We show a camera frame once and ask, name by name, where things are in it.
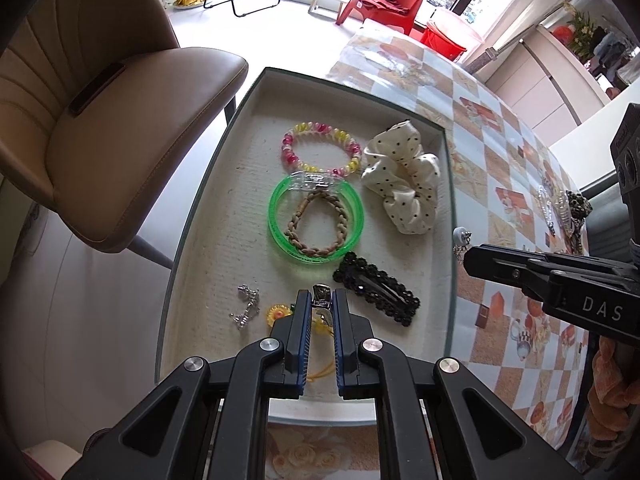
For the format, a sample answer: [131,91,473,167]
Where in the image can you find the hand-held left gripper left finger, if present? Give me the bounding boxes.
[65,289,313,480]

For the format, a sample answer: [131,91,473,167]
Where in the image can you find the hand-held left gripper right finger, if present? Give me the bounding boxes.
[332,289,581,480]

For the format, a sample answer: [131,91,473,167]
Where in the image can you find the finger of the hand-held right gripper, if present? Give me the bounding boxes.
[464,244,553,301]
[530,252,640,286]

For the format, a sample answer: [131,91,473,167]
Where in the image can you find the yellow flower hair tie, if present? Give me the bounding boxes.
[265,302,337,381]

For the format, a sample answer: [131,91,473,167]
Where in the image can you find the pearl drop earring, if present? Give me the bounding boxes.
[451,226,476,263]

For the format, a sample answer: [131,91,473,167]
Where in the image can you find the black beaded hair clip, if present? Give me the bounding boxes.
[332,252,421,328]

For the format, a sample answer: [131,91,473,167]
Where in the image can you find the tan braided hair tie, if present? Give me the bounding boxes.
[283,189,351,256]

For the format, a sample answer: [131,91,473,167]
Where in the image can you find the green plastic bangle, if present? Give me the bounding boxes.
[268,171,365,266]

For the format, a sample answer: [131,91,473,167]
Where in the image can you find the cream polka dot scrunchie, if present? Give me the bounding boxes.
[361,120,442,236]

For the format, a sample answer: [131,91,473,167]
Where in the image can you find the grey jewelry tray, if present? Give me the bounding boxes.
[155,66,458,423]

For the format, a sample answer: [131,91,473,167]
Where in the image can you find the dark grey chair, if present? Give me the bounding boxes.
[580,180,631,261]

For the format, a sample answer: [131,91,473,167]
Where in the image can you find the clear hair claw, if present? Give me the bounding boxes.
[537,182,571,233]

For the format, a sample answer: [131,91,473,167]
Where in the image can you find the checkered printed tablecloth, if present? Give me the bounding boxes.
[265,30,601,480]

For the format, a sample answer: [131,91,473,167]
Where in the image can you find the white cabinet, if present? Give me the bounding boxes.
[500,25,611,126]

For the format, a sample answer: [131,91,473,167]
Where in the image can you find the red bucket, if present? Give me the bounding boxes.
[420,7,486,63]

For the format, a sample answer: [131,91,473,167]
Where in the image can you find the potted flowers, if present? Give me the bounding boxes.
[562,2,608,61]

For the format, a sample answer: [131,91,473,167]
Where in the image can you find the brown leather chair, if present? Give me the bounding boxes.
[0,0,250,271]

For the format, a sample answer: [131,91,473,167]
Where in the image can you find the dark red cloth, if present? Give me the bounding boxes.
[352,0,408,15]

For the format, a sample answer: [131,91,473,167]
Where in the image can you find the pink yellow beaded bracelet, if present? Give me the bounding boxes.
[281,121,362,178]

